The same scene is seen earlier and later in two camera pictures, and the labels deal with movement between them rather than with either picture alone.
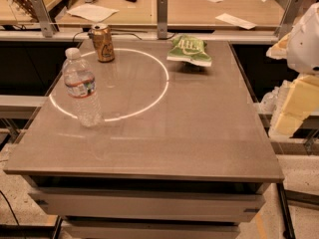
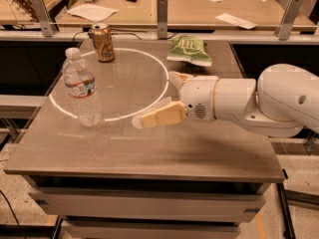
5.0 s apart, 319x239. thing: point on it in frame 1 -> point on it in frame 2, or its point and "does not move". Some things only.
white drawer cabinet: (150, 206) does not move
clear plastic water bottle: (80, 85) does not move
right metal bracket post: (293, 10) does not move
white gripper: (305, 45) -> (197, 96)
